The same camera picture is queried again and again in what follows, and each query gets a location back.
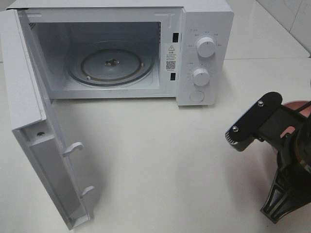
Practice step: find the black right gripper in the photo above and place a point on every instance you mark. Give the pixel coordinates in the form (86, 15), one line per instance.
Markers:
(291, 187)

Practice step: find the round white door button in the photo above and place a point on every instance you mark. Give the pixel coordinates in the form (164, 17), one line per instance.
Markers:
(197, 96)

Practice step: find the pink plate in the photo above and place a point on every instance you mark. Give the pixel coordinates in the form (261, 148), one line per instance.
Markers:
(294, 106)

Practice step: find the white microwave door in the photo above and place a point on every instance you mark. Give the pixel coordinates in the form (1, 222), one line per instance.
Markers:
(33, 120)

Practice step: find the lower white microwave knob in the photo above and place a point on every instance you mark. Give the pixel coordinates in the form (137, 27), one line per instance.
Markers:
(201, 77)

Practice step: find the white microwave knob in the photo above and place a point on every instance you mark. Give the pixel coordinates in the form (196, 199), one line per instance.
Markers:
(206, 46)
(201, 77)

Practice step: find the upper white microwave knob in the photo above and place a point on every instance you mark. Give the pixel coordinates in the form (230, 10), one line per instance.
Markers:
(206, 46)

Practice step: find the white microwave oven body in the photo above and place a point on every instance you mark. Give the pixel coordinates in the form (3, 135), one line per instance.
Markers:
(172, 27)

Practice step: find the glass microwave turntable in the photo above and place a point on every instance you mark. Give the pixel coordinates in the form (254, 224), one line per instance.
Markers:
(110, 63)

